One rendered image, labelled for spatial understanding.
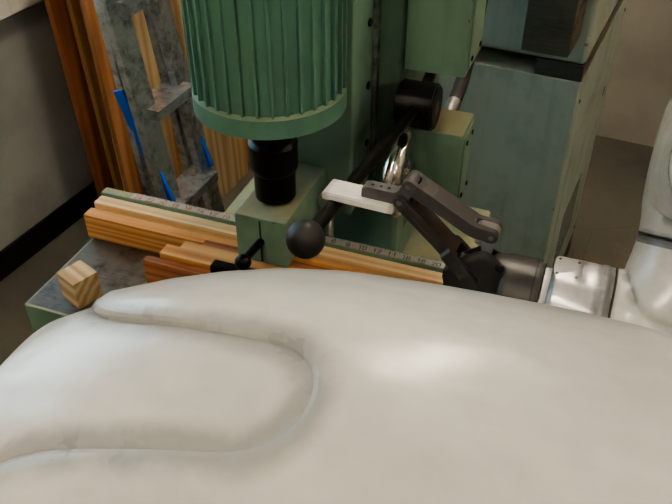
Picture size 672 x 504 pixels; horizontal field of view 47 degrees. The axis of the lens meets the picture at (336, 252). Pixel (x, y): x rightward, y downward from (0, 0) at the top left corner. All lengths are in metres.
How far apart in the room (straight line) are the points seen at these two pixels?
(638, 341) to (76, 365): 0.11
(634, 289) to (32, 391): 0.59
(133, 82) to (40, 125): 0.87
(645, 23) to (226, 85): 2.51
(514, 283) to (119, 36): 1.25
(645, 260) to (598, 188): 2.33
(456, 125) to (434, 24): 0.14
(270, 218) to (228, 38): 0.24
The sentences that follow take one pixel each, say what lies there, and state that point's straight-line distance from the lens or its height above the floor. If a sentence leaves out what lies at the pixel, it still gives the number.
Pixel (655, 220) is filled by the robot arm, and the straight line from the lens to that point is 0.71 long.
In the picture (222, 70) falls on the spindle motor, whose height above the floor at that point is 1.24.
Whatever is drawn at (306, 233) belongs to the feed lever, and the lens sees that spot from 0.66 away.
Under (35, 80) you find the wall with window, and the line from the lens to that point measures 2.59.
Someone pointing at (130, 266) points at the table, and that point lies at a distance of 1.11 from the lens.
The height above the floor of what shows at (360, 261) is 0.95.
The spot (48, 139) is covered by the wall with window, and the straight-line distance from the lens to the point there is 2.68.
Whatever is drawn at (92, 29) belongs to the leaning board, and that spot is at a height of 0.75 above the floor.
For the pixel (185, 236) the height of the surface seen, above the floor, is 0.94.
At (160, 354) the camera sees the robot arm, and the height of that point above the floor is 1.47.
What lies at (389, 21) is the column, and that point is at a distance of 1.02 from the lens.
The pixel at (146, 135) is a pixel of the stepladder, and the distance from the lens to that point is 1.85.
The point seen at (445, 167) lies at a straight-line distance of 1.05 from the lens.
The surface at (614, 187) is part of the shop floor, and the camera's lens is 3.06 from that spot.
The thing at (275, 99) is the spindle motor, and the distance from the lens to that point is 0.82.
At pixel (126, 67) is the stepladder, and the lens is 1.80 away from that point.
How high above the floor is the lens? 1.58
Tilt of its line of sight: 38 degrees down
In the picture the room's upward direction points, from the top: straight up
